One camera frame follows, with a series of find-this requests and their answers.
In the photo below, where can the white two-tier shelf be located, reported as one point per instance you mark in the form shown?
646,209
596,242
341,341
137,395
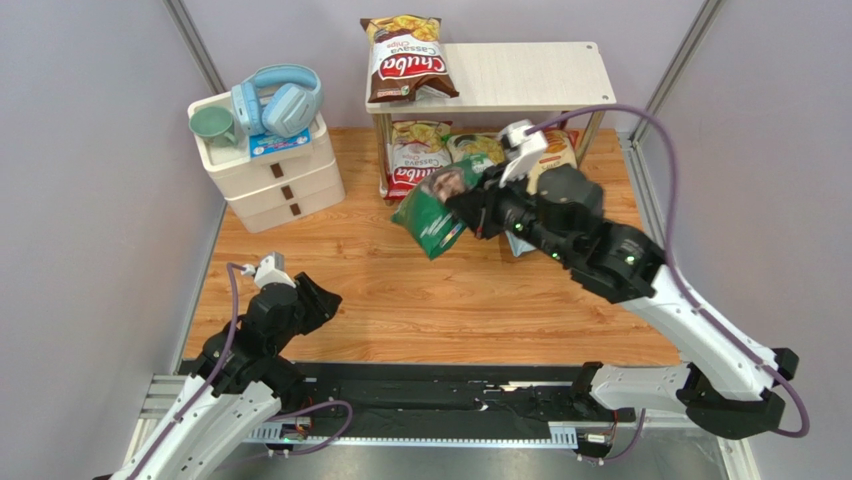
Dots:
503,78

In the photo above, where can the white three-drawer organizer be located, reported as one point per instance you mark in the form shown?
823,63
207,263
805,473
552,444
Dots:
269,191

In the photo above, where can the blue sticker card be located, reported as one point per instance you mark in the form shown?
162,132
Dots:
265,145

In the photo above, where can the dark green chips bag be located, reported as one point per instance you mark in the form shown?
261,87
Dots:
423,212

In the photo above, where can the light blue headphones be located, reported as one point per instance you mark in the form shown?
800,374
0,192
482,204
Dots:
280,99

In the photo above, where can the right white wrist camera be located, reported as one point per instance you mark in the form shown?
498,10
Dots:
523,145

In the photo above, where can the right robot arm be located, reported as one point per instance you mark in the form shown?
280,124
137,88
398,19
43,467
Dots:
725,383

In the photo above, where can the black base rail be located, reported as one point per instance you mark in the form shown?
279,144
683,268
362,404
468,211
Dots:
444,402

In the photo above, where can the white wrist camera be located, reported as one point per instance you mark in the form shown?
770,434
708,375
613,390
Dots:
269,270
523,145

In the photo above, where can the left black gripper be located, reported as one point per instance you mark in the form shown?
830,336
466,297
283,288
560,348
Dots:
322,305

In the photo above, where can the green Chuba chips bag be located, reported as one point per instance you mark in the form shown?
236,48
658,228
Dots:
474,146

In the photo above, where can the light blue cassava chips bag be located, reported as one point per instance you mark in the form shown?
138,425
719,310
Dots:
518,247

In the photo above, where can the red Chuba chips bag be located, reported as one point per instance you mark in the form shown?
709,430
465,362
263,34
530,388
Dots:
418,149

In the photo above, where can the brown Chuba chips bag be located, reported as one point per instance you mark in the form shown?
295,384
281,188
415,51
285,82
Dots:
407,60

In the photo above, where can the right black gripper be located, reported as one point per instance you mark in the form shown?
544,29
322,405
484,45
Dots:
485,202

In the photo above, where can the green ceramic mug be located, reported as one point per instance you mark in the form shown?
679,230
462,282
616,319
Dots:
215,126

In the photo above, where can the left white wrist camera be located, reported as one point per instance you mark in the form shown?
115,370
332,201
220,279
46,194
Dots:
269,270

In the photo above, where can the cream orange cassava chips bag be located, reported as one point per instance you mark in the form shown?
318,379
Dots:
560,151

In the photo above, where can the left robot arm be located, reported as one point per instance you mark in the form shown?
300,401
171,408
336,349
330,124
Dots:
239,382

